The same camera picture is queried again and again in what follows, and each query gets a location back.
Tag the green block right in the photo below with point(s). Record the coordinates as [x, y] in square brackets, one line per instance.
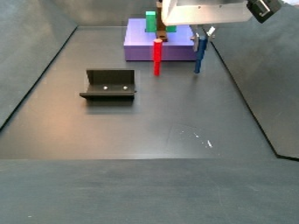
[172, 28]

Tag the green block left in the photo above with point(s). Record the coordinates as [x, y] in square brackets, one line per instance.
[150, 21]

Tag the green block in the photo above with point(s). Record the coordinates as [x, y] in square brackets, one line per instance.
[150, 21]
[172, 28]

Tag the purple board base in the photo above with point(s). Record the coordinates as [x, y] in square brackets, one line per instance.
[140, 43]

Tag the red cylindrical peg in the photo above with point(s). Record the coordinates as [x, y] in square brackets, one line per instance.
[158, 47]

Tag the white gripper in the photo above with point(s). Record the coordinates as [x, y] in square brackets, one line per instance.
[204, 12]

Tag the black angle bracket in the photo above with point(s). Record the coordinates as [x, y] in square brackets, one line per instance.
[110, 83]

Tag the blue cylindrical peg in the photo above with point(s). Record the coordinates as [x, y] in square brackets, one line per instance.
[201, 50]

